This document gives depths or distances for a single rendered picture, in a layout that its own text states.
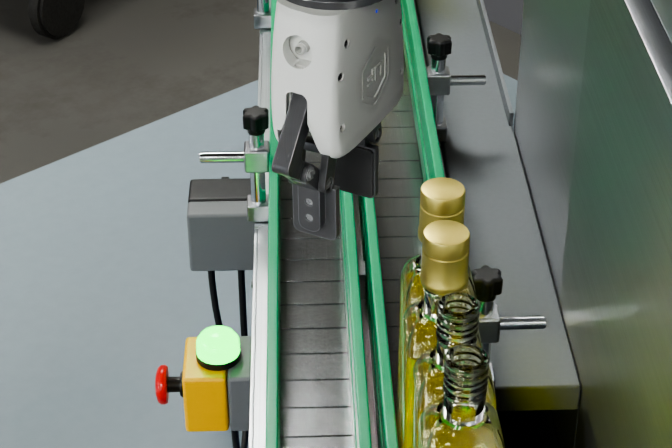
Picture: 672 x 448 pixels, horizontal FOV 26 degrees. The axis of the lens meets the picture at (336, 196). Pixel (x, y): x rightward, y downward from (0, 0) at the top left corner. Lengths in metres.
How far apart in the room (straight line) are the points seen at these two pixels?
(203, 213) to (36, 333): 0.36
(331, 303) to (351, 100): 0.58
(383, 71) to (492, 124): 0.83
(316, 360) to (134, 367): 0.52
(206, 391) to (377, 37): 0.63
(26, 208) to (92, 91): 1.87
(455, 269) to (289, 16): 0.27
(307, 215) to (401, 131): 0.79
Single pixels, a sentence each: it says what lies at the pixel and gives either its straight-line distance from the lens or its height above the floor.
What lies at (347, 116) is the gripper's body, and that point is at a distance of 0.89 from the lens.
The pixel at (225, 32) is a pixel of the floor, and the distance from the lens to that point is 4.30.
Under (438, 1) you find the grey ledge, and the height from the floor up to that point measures 1.05.
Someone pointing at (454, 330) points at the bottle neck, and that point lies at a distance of 1.01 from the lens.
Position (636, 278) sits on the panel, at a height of 1.34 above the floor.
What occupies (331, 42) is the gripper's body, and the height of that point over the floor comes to 1.53.
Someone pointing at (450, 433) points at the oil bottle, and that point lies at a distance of 0.99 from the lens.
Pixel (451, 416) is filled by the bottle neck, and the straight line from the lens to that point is 0.99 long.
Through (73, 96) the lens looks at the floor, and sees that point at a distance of 4.01.
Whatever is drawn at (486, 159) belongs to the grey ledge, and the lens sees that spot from 1.68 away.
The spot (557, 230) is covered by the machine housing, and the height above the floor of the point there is 1.11.
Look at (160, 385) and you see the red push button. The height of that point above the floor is 0.97.
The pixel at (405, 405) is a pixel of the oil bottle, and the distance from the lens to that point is 1.12.
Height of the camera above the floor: 1.93
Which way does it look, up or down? 33 degrees down
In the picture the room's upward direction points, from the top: straight up
